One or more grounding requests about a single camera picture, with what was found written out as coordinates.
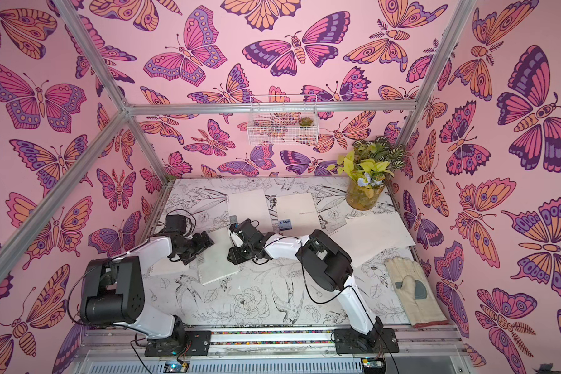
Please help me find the CAMP spiral notebook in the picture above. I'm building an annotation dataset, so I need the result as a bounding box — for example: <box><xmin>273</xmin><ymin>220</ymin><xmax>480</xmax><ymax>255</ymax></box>
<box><xmin>226</xmin><ymin>189</ymin><xmax>324</xmax><ymax>235</ymax></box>

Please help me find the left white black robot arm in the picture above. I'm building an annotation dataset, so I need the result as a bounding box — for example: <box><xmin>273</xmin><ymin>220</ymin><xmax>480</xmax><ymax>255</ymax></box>
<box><xmin>79</xmin><ymin>214</ymin><xmax>214</xmax><ymax>343</ymax></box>

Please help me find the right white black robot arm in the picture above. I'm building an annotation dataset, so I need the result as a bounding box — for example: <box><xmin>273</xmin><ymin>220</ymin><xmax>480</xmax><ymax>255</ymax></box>
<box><xmin>228</xmin><ymin>219</ymin><xmax>383</xmax><ymax>352</ymax></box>

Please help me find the small clear-spiral notebook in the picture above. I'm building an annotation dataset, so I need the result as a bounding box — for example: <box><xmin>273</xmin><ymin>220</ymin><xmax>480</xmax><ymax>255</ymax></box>
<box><xmin>196</xmin><ymin>228</ymin><xmax>240</xmax><ymax>285</ymax></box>

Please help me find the potted green plant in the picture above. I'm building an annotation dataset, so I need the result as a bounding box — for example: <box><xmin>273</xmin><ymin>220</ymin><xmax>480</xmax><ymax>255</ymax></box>
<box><xmin>326</xmin><ymin>137</ymin><xmax>405</xmax><ymax>211</ymax></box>

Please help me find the beige oven mitt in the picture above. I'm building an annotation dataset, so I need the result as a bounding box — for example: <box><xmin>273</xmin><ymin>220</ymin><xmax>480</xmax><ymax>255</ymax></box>
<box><xmin>385</xmin><ymin>257</ymin><xmax>449</xmax><ymax>328</ymax></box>

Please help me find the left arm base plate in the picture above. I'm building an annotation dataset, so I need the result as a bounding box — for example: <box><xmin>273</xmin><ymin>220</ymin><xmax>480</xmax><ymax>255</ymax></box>
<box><xmin>144</xmin><ymin>330</ymin><xmax>212</xmax><ymax>357</ymax></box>

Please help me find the white wire basket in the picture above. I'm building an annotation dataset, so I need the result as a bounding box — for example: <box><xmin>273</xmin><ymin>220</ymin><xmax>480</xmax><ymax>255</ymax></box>
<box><xmin>245</xmin><ymin>94</ymin><xmax>319</xmax><ymax>146</ymax></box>

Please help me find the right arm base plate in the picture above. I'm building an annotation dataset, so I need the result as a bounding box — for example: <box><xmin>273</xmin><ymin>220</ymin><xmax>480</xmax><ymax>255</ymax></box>
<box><xmin>331</xmin><ymin>328</ymin><xmax>400</xmax><ymax>355</ymax></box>

